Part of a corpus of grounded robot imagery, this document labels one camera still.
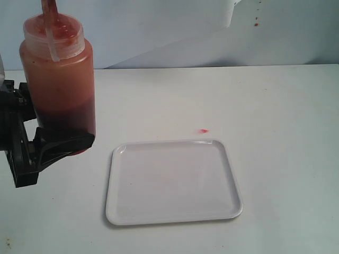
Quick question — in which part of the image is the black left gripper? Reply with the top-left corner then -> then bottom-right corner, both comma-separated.
1,79 -> 95,188

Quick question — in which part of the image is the red sauce squeeze bottle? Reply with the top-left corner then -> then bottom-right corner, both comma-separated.
19,1 -> 96,134

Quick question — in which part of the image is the small red table stain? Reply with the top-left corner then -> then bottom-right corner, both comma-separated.
197,129 -> 209,134

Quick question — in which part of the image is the white rectangular plastic tray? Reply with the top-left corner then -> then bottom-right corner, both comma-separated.
105,139 -> 243,226

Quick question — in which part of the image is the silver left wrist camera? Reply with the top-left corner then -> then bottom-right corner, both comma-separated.
0,56 -> 5,91

